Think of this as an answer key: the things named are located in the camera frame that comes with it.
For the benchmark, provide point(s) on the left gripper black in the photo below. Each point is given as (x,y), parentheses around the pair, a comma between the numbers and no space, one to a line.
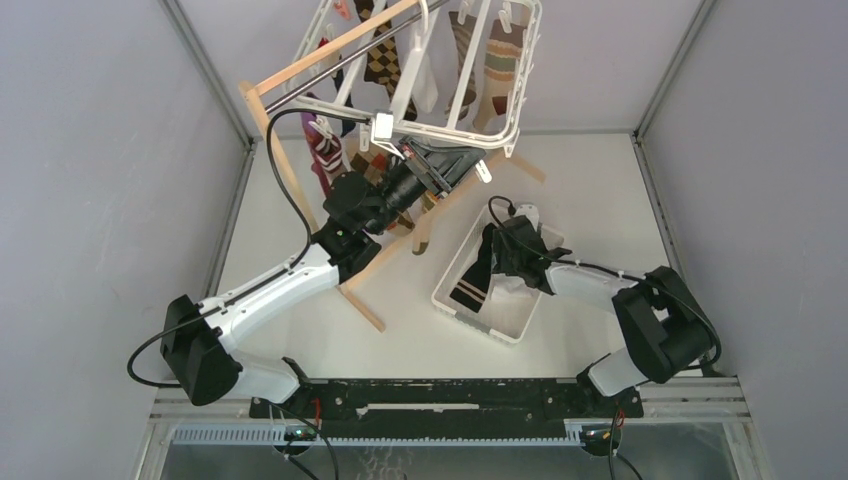
(438,169)

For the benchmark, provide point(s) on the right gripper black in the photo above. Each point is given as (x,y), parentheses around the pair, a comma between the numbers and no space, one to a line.
(500,252)

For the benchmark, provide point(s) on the white hanger clip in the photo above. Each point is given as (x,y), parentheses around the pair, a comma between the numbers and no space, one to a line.
(483,172)

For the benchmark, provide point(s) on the white plastic clip hanger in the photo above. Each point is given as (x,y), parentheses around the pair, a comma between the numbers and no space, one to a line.
(456,77)

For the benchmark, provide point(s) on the beige orange argyle sock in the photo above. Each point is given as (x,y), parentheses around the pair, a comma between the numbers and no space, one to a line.
(372,165)

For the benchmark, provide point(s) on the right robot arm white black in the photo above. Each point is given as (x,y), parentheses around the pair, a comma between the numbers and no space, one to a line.
(664,330)

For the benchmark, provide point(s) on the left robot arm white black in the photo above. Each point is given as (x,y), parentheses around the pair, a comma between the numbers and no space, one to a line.
(201,342)

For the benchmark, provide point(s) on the white sock in basket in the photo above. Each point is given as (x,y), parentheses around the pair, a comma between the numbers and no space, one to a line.
(510,289)

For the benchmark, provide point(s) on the white plastic basket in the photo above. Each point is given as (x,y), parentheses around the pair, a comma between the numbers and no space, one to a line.
(504,322)

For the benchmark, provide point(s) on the black sock in basket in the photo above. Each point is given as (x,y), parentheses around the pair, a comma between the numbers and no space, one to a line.
(471,290)

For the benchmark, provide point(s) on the white sock hanging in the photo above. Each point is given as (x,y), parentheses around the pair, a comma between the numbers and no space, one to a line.
(424,89)

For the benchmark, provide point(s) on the navy blue sock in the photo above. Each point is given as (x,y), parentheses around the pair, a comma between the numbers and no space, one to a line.
(338,78)

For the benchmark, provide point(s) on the brown yellow argyle sock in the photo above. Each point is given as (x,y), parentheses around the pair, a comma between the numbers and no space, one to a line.
(382,64)

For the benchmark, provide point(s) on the metal hanging rod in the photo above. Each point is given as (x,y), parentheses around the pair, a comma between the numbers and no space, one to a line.
(377,29)

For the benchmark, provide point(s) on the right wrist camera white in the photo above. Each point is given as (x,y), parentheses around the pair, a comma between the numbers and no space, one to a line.
(530,212)

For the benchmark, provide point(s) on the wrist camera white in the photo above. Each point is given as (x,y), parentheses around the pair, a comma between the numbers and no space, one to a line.
(530,212)
(381,129)

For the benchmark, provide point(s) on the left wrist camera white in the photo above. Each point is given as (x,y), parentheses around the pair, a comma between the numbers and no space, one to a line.
(381,129)

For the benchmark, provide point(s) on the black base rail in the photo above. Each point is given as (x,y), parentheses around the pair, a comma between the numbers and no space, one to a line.
(474,407)

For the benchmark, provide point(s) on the white cable duct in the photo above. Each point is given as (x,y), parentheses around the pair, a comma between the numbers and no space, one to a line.
(565,434)

